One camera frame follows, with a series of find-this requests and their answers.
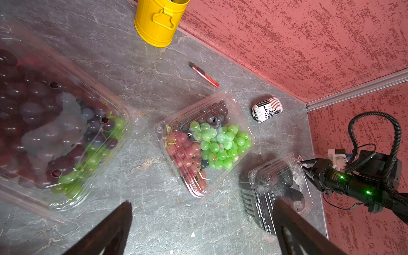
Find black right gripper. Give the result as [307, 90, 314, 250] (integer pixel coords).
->
[301, 158, 354, 196]

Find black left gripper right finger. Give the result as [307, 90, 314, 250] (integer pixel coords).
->
[273, 199, 345, 255]

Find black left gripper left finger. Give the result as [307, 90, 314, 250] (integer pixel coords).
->
[65, 201, 133, 255]

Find clear box dark plums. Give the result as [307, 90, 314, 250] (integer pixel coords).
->
[240, 154, 312, 237]

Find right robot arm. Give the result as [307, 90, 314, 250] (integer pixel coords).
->
[301, 150, 408, 223]

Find printed drink can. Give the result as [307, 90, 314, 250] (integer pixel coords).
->
[251, 97, 283, 123]

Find clear box dark grapes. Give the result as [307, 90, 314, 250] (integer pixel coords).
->
[1, 16, 146, 223]

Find red utility knife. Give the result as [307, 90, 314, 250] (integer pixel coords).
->
[189, 62, 220, 88]

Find yellow metal pencil bucket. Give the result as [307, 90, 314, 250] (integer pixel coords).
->
[135, 0, 190, 48]

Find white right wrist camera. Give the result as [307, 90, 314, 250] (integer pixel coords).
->
[327, 149, 352, 172]

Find black corrugated right cable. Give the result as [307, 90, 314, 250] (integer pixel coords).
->
[347, 111, 403, 195]

